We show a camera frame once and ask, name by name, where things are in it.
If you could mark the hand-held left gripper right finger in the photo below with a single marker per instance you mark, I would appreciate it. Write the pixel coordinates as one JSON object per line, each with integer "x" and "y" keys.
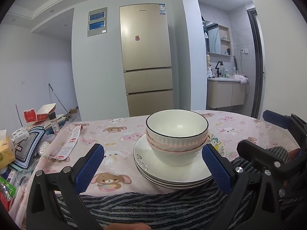
{"x": 218, "y": 170}

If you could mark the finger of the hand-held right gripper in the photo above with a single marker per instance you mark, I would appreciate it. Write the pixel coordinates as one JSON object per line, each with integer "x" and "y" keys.
{"x": 254, "y": 151}
{"x": 275, "y": 119}

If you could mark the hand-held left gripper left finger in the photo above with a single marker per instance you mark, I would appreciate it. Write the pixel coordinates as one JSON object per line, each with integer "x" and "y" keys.
{"x": 90, "y": 170}

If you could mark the white ribbed black-rimmed bowl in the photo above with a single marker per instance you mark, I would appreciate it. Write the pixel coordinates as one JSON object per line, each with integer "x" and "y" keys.
{"x": 177, "y": 134}

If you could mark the person's right hand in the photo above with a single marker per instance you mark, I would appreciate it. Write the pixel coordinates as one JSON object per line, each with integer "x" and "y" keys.
{"x": 294, "y": 153}

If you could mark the person's left hand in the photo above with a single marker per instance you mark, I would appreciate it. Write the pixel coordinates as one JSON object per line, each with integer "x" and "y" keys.
{"x": 127, "y": 227}

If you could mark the red white paper leaflet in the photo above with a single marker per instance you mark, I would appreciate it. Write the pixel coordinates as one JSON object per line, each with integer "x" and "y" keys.
{"x": 68, "y": 143}

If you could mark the pink cartoon tablecloth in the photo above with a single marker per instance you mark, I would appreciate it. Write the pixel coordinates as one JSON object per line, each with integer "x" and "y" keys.
{"x": 115, "y": 134}

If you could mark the white dotted round pad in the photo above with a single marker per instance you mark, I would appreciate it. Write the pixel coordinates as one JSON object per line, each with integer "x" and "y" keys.
{"x": 44, "y": 146}

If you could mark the pink cloth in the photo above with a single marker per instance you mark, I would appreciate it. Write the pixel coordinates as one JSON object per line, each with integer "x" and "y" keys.
{"x": 239, "y": 77}

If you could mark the black-capped spice bottle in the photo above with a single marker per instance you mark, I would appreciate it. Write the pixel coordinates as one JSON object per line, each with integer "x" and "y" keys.
{"x": 54, "y": 124}

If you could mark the beige bathroom vanity cabinet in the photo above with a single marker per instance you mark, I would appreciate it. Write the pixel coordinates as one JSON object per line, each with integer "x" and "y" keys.
{"x": 223, "y": 93}

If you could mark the small cardboard box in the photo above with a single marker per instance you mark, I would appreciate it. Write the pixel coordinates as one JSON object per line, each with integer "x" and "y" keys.
{"x": 73, "y": 111}

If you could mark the grey black striped towel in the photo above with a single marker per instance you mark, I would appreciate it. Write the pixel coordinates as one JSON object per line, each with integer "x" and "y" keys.
{"x": 144, "y": 208}

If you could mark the row of toiletry bottles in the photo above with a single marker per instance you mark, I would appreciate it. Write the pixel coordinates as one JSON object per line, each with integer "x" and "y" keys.
{"x": 226, "y": 73}

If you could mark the red white cardboard box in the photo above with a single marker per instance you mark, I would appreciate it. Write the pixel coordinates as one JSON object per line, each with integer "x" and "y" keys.
{"x": 44, "y": 111}

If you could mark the small white box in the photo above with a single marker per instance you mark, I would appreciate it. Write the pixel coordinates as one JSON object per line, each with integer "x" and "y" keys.
{"x": 20, "y": 134}

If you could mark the black faucet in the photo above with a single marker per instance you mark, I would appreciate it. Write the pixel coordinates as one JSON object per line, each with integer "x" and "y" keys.
{"x": 217, "y": 67}

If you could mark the small red paper carton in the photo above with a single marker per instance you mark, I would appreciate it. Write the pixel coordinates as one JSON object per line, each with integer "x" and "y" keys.
{"x": 30, "y": 116}

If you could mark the green white packet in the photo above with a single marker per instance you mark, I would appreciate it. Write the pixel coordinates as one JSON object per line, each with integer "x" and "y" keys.
{"x": 7, "y": 188}

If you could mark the yellow tissue pack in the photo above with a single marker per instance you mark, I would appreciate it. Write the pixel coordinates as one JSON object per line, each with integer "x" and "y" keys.
{"x": 6, "y": 151}

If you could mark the thin dark rod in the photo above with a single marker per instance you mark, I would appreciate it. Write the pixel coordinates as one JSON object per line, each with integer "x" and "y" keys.
{"x": 19, "y": 115}

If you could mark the yellow plush toy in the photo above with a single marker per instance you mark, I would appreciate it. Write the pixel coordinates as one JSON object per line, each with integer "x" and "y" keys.
{"x": 208, "y": 60}

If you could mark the bathroom mirror cabinet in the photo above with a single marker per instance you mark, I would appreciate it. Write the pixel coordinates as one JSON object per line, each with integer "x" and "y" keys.
{"x": 213, "y": 38}

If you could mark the dark hanging cloth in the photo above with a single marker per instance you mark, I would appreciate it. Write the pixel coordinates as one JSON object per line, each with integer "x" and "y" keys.
{"x": 204, "y": 28}

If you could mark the gold refrigerator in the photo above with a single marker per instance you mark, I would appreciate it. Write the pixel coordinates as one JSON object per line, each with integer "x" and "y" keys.
{"x": 146, "y": 52}

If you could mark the pink fridge magnet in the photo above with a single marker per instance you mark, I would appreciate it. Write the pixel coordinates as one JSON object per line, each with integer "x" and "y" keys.
{"x": 137, "y": 38}

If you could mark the fridge label sticker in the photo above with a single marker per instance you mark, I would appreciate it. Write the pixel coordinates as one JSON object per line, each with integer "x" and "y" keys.
{"x": 162, "y": 9}

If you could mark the black door frame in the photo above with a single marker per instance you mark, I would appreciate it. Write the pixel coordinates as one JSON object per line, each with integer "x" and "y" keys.
{"x": 257, "y": 76}

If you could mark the white wall socket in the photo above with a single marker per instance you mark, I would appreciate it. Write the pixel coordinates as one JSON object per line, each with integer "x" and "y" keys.
{"x": 244, "y": 51}

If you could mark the silver wall control panel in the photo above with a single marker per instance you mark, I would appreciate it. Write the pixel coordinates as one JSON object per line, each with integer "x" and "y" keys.
{"x": 97, "y": 20}

